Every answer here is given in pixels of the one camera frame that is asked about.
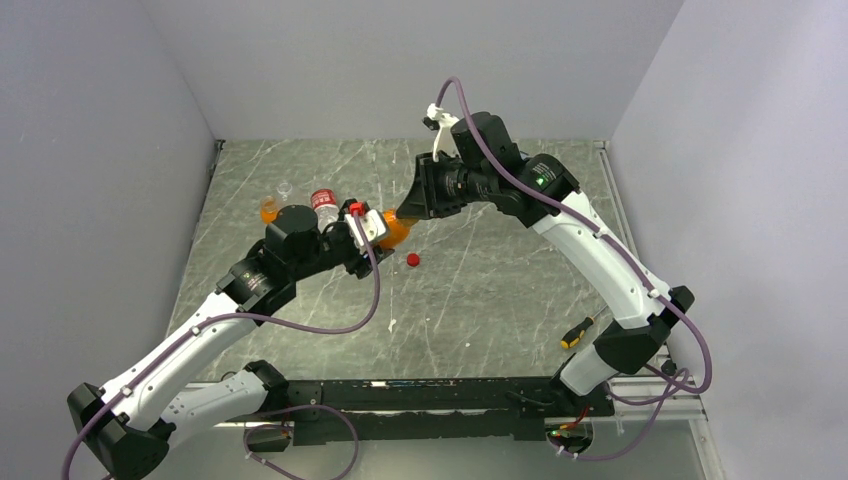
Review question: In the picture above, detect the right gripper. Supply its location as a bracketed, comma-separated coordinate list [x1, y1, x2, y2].
[402, 150, 494, 220]

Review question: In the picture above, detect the orange juice bottle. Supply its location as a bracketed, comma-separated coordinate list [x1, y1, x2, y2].
[378, 209, 419, 250]

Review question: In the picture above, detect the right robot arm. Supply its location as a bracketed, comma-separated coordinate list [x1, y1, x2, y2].
[395, 105, 694, 415]

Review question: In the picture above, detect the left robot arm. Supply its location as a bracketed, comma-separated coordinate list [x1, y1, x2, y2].
[67, 201, 390, 479]

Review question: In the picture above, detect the clear red-label water bottle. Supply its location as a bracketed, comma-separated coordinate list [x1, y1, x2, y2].
[310, 188, 340, 232]

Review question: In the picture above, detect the small clear orange bottle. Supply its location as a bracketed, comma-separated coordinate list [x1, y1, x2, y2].
[259, 195, 281, 225]

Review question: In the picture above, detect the black yellow screwdriver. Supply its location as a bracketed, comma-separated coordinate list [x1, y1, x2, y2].
[560, 306, 608, 350]

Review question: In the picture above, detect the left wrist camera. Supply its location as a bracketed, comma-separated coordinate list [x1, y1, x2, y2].
[343, 202, 390, 252]

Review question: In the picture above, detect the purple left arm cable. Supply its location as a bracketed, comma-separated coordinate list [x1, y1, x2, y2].
[60, 211, 382, 480]

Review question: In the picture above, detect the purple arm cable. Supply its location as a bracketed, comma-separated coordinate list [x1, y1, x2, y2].
[433, 76, 714, 463]
[60, 211, 382, 480]

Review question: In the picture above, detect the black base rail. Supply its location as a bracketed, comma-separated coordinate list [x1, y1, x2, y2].
[242, 376, 615, 446]

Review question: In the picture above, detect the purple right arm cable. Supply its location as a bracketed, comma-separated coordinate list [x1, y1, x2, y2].
[433, 76, 714, 463]

